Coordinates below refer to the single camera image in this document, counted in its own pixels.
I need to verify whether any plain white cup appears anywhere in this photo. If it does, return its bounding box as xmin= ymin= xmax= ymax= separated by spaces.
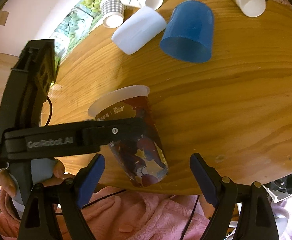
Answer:
xmin=111 ymin=7 xmax=167 ymax=55

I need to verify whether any black cable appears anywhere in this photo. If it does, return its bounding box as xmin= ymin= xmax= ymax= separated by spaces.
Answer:
xmin=45 ymin=96 xmax=202 ymax=240

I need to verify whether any blue plastic cup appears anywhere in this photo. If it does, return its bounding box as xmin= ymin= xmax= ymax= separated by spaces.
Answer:
xmin=160 ymin=0 xmax=214 ymax=63

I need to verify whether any left hand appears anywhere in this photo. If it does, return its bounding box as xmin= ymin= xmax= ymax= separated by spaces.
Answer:
xmin=0 ymin=158 xmax=67 ymax=198

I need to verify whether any white checkered paper cup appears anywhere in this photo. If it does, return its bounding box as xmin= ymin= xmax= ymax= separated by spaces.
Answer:
xmin=100 ymin=0 xmax=124 ymax=29

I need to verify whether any colourful printed plastic cup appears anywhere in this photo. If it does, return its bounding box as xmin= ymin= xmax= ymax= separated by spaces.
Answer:
xmin=87 ymin=85 xmax=168 ymax=187

